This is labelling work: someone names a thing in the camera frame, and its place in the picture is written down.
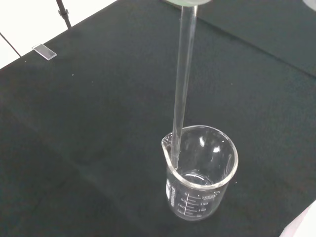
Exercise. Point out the black bench cloth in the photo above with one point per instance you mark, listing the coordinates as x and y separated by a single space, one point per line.
98 123

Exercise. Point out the clear glass graduated beaker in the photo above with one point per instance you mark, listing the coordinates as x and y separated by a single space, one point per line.
209 197

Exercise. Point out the small clear glass slide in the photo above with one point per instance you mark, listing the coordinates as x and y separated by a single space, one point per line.
45 51

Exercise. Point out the black tripod leg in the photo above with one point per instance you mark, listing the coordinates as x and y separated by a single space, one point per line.
64 14

